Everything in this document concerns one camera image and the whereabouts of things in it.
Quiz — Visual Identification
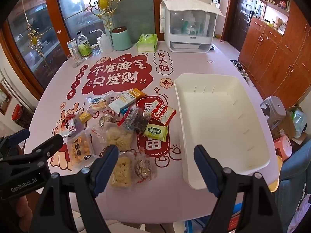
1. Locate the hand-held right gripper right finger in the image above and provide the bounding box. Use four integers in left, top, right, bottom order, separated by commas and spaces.
194, 145, 283, 233

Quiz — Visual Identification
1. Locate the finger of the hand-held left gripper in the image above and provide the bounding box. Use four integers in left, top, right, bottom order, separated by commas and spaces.
0, 128, 31, 148
0, 134, 64, 167

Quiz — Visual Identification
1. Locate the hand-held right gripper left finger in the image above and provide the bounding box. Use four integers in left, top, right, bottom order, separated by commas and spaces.
29, 144, 119, 233

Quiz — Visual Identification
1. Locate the dark red snack packet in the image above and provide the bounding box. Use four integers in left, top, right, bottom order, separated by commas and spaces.
98, 146, 112, 158

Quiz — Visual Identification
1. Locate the red white snack packet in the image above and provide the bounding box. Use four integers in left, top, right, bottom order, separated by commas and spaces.
58, 115, 85, 139

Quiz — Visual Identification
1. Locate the yellow egg snack packet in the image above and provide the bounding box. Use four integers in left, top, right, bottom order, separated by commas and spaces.
64, 130, 95, 168

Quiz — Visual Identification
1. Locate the small yellow snack packet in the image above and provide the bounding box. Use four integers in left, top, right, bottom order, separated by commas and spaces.
79, 112, 93, 123

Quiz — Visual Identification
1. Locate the white plastic bin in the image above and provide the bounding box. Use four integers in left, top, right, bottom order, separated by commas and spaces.
174, 73, 271, 190

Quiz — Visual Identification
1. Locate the green snack packet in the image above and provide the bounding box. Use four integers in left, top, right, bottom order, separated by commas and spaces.
142, 123, 169, 142

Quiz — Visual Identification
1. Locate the blue white cake packet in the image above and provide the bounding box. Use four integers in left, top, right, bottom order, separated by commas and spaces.
85, 95, 114, 113

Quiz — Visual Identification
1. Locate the white blue snack packet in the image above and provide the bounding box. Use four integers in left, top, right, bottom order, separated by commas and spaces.
108, 96, 136, 113

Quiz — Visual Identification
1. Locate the orange white snack packet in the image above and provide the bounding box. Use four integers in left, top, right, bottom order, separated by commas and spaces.
126, 88, 147, 100

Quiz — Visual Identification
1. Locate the person's left hand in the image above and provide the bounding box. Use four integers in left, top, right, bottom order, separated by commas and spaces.
7, 195, 33, 226

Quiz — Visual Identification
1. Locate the clear rice cracker packet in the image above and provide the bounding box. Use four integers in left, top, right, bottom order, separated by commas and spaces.
92, 121, 134, 151
110, 152, 136, 188

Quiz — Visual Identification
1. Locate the red round container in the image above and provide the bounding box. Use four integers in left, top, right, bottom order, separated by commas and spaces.
11, 103, 25, 122

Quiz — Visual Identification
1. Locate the clear nut bar packet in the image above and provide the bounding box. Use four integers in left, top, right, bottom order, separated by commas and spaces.
132, 150, 155, 182

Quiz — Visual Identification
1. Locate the clear packet with brown ball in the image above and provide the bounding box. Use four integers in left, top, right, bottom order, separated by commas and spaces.
98, 114, 117, 129

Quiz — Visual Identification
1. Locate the clear packet with black snack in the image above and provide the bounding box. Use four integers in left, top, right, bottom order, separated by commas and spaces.
118, 105, 151, 134

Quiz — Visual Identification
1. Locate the red white cookie packet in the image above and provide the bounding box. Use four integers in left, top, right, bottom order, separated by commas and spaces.
149, 100, 176, 126

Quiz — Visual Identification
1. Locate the yellow plastic object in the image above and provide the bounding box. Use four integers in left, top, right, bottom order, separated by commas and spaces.
268, 155, 283, 193

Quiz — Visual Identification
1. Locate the pink plastic stool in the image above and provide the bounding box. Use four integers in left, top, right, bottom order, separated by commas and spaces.
273, 135, 293, 162

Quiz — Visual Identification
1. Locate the grey plastic stool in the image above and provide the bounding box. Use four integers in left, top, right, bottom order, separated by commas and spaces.
260, 96, 287, 129

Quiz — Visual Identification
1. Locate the glass cup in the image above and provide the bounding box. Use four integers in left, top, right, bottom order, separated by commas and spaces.
67, 39, 82, 68

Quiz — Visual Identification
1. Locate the blue chair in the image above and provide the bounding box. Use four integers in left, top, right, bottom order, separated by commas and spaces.
277, 138, 311, 233

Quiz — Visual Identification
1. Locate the cardboard box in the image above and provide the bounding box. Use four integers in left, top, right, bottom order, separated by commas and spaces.
271, 105, 304, 141

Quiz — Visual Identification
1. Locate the gold sun ornament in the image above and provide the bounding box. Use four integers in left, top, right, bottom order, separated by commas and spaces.
84, 0, 124, 22
24, 25, 43, 54

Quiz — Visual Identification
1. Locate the green plastic bag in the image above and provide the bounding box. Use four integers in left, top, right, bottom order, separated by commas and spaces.
292, 109, 307, 139

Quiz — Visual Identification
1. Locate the clear bottle with green label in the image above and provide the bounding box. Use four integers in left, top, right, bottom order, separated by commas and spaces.
76, 31, 93, 59

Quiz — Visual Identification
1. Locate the glass sliding door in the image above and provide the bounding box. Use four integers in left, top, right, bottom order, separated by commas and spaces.
5, 0, 156, 90

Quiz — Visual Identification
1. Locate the white squeeze bottle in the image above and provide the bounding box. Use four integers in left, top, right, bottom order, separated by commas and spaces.
89, 29, 112, 52

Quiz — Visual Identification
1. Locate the white bottle sterilizer cabinet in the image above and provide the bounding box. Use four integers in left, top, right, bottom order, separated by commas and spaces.
164, 10, 218, 53

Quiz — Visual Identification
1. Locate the mint green canister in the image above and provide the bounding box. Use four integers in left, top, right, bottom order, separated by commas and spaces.
111, 26, 133, 51

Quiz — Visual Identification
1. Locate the green tissue pack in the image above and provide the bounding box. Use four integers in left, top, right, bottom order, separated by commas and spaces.
136, 33, 158, 52

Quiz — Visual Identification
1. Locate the wooden cabinet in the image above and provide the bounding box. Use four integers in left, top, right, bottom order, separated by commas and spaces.
239, 0, 311, 110

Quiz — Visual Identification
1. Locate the dark wooden door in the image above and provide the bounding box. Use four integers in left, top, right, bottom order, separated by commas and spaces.
234, 0, 258, 27

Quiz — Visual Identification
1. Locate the wooden picture frame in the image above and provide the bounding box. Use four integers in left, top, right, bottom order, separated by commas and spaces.
0, 78, 12, 114

